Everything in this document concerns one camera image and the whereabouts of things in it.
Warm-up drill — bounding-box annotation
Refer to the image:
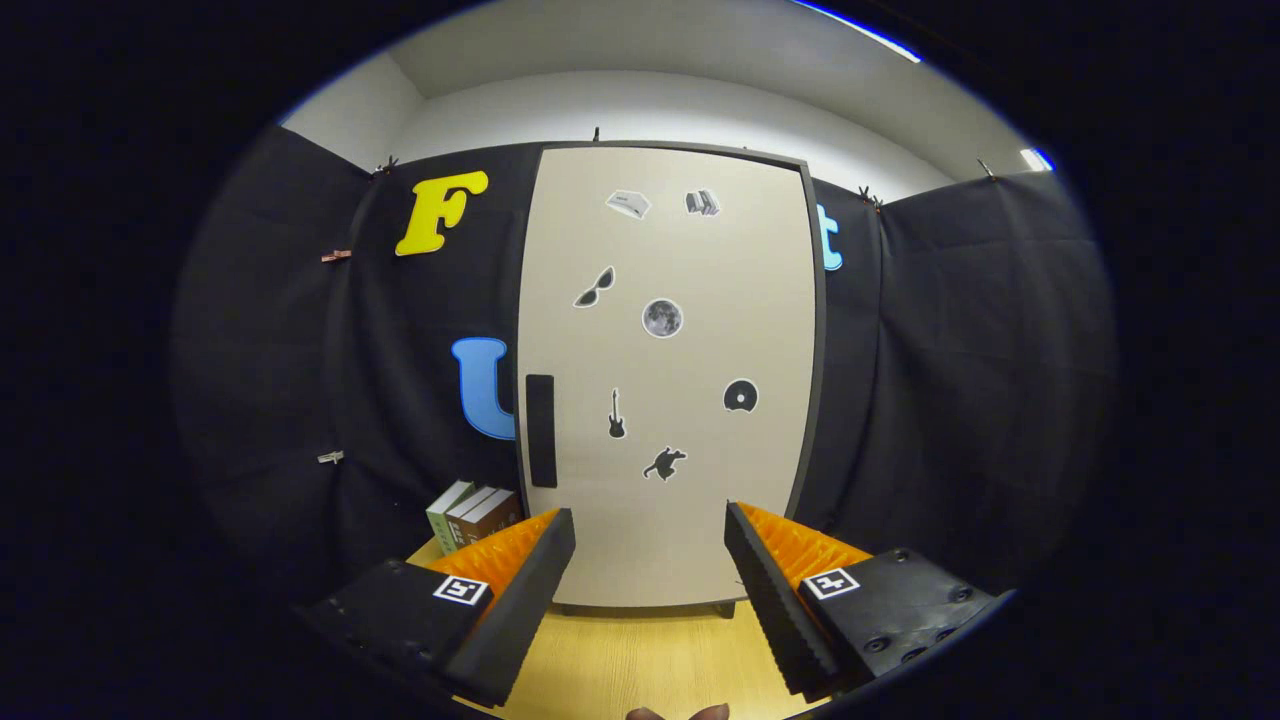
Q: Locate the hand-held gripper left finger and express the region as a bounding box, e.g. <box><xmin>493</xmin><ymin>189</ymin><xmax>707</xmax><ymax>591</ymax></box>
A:
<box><xmin>298</xmin><ymin>507</ymin><xmax>578</xmax><ymax>709</ymax></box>

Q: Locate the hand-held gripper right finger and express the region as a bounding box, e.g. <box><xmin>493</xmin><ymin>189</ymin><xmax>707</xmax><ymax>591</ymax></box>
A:
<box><xmin>722</xmin><ymin>500</ymin><xmax>1001</xmax><ymax>701</ymax></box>

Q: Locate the black door handle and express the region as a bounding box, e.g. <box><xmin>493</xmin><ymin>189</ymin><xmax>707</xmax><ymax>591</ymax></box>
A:
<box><xmin>525</xmin><ymin>374</ymin><xmax>557</xmax><ymax>489</ymax></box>

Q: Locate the green book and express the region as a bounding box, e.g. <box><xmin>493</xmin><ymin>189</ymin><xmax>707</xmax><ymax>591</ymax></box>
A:
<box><xmin>426</xmin><ymin>480</ymin><xmax>476</xmax><ymax>556</ymax></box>

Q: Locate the grey cabinet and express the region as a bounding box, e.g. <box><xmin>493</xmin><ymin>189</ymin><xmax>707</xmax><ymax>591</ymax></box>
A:
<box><xmin>510</xmin><ymin>140</ymin><xmax>831</xmax><ymax>619</ymax></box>

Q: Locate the black backdrop cloth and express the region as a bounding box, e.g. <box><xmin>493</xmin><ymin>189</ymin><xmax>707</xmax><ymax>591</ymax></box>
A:
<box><xmin>170</xmin><ymin>125</ymin><xmax>1116</xmax><ymax>611</ymax></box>

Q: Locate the long ceiling light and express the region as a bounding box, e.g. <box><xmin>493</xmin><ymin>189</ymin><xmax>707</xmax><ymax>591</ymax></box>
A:
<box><xmin>790</xmin><ymin>0</ymin><xmax>923</xmax><ymax>63</ymax></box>

